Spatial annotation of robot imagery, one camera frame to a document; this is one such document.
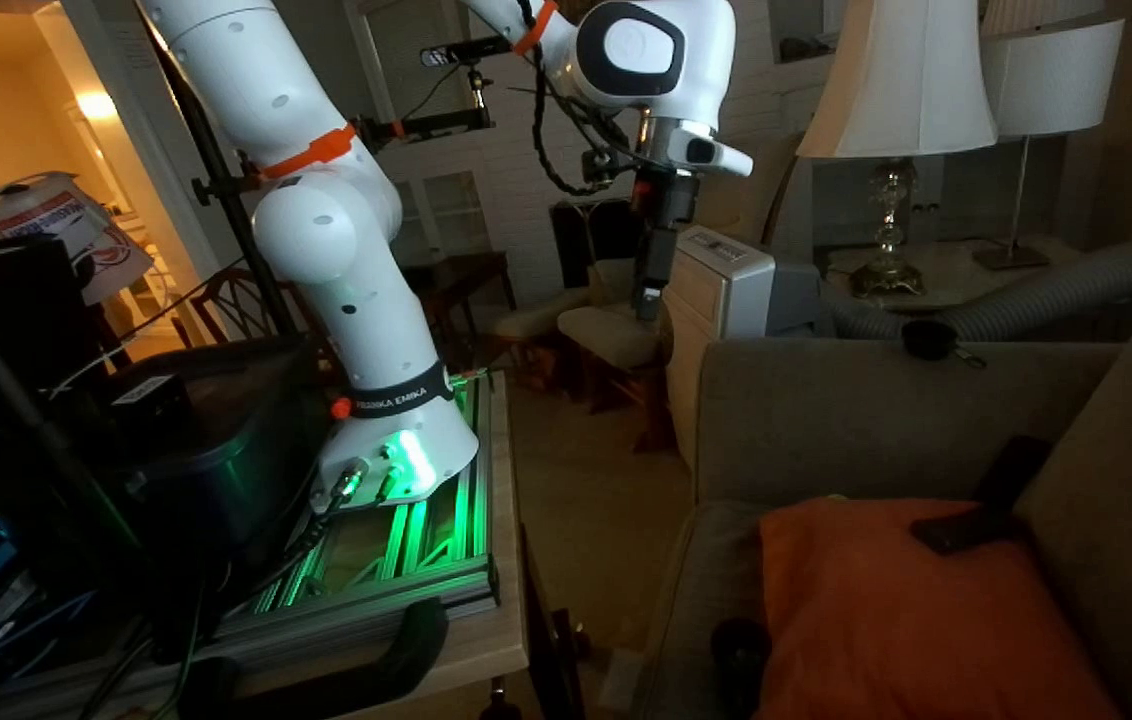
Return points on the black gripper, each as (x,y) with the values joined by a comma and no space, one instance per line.
(665,214)

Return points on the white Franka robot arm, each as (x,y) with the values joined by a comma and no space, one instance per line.
(327,226)

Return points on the orange pillow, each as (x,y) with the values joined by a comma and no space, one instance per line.
(884,626)

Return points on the white air purifier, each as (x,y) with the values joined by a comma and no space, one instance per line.
(721,287)

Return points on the beige cushioned chair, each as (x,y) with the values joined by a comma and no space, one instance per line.
(605,332)

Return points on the dark fireplace opening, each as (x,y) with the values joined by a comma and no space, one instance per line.
(585,240)

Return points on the beige fabric sofa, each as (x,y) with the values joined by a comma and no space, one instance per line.
(857,415)

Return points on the black key fob with opener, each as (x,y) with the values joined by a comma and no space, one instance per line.
(925,340)

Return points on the lamp side table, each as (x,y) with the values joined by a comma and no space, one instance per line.
(966,274)

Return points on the white shade lamp glass base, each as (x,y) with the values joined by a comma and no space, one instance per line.
(896,81)

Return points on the grey rounded cushion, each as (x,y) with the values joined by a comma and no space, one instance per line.
(1098,287)

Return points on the white shade lamp thin stem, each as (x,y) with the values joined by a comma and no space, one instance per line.
(1056,81)

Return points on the thin black stand pole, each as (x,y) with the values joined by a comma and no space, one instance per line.
(223,184)

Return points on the black equipment box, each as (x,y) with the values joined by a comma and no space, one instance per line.
(216,454)

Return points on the white bag with red print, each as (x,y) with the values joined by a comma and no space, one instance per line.
(50,223)

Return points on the thick black tripod leg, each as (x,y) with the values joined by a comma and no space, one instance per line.
(17,406)

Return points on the black stereo camera on stand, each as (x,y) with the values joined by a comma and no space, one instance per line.
(458,54)

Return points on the aluminium frame robot table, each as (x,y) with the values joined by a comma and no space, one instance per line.
(429,545)

